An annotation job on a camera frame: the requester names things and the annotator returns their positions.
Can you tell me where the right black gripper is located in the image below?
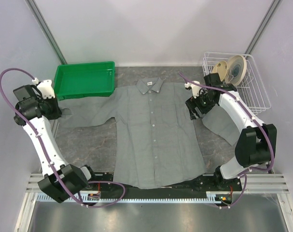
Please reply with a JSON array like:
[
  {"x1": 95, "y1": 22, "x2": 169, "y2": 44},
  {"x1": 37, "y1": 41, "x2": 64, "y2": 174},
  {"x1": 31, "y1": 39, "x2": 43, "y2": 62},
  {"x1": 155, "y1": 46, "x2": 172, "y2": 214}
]
[{"x1": 185, "y1": 89, "x2": 216, "y2": 120}]

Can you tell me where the grey button shirt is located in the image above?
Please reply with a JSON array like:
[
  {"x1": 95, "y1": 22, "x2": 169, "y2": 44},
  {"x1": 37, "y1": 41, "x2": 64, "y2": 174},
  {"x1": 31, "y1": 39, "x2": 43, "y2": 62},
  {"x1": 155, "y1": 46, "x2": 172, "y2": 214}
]
[{"x1": 60, "y1": 77, "x2": 241, "y2": 189}]

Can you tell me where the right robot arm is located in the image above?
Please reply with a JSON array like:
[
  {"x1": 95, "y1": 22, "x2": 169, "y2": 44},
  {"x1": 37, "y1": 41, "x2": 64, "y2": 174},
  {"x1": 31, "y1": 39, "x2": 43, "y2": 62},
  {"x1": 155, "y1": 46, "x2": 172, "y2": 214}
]
[{"x1": 180, "y1": 73, "x2": 277, "y2": 190}]

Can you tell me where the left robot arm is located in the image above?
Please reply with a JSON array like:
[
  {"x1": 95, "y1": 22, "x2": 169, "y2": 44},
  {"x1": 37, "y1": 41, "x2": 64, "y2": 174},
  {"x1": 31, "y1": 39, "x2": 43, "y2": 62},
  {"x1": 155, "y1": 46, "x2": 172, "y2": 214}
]
[{"x1": 13, "y1": 81, "x2": 98, "y2": 203}]

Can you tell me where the green plastic tray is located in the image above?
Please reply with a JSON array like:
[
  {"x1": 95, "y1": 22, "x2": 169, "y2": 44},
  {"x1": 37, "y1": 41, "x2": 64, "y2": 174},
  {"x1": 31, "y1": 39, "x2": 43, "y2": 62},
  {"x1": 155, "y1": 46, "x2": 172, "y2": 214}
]
[{"x1": 54, "y1": 61, "x2": 115, "y2": 101}]

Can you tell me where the beige plate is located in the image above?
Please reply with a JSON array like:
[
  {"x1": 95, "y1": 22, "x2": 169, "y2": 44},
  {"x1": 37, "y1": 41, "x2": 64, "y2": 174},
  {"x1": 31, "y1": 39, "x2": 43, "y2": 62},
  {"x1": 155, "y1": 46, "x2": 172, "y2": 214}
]
[{"x1": 211, "y1": 60, "x2": 228, "y2": 82}]

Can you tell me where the beige bowl blue centre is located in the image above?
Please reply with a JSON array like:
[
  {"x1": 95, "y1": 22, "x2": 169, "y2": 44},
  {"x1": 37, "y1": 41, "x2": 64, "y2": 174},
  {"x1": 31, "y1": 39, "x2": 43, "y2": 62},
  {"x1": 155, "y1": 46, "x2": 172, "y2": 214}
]
[{"x1": 224, "y1": 55, "x2": 247, "y2": 86}]

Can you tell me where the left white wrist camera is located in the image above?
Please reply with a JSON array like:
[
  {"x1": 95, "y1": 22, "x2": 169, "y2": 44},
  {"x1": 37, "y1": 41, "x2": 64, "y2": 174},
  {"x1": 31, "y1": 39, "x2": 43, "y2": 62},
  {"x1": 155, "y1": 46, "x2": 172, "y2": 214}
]
[{"x1": 32, "y1": 78, "x2": 56, "y2": 99}]

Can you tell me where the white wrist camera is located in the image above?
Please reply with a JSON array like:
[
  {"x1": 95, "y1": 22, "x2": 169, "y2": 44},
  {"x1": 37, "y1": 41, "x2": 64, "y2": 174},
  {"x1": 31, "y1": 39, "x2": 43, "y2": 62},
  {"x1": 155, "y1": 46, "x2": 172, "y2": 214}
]
[
  {"x1": 32, "y1": 78, "x2": 56, "y2": 99},
  {"x1": 184, "y1": 81, "x2": 202, "y2": 99}
]

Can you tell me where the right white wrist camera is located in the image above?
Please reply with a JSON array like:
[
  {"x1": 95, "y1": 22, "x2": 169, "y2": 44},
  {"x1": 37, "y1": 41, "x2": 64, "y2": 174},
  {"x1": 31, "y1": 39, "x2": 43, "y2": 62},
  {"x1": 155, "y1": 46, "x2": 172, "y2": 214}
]
[{"x1": 184, "y1": 81, "x2": 202, "y2": 99}]

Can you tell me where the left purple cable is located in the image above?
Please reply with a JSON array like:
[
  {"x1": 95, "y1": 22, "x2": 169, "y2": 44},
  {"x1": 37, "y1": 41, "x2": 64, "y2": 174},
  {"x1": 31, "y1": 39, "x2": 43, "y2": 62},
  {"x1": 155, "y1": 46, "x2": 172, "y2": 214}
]
[{"x1": 0, "y1": 68, "x2": 126, "y2": 209}]

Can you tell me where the purple cable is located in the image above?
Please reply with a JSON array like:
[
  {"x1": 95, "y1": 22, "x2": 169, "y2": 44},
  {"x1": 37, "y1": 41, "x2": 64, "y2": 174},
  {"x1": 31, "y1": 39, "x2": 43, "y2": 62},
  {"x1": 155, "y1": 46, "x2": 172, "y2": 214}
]
[
  {"x1": 0, "y1": 68, "x2": 126, "y2": 209},
  {"x1": 179, "y1": 72, "x2": 275, "y2": 210}
]

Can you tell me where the white wire basket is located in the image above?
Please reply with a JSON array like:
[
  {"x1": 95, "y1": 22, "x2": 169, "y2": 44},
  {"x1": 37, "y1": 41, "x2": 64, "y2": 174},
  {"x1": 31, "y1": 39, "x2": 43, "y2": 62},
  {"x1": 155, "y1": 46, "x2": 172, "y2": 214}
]
[{"x1": 202, "y1": 51, "x2": 271, "y2": 115}]

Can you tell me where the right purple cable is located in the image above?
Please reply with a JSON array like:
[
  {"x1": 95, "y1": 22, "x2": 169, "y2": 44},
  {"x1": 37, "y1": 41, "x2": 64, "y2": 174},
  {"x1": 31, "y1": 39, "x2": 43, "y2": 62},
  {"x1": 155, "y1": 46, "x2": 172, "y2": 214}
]
[{"x1": 179, "y1": 72, "x2": 275, "y2": 210}]

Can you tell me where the blue-white cable duct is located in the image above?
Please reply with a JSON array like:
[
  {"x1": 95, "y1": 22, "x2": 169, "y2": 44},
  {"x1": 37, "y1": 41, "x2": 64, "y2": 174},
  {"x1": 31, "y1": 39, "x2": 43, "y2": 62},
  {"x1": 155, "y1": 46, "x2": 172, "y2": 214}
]
[{"x1": 36, "y1": 192, "x2": 231, "y2": 203}]

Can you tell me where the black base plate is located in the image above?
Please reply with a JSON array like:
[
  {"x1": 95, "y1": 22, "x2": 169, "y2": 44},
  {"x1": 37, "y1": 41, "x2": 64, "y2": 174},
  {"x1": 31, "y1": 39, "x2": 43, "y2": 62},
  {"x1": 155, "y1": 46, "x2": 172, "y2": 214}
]
[{"x1": 82, "y1": 170, "x2": 242, "y2": 198}]

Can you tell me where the aluminium frame rail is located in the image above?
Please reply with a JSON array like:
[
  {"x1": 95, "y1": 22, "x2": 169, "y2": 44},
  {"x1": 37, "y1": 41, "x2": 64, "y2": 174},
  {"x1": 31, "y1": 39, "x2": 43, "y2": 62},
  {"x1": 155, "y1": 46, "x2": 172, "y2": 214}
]
[{"x1": 14, "y1": 173, "x2": 293, "y2": 232}]

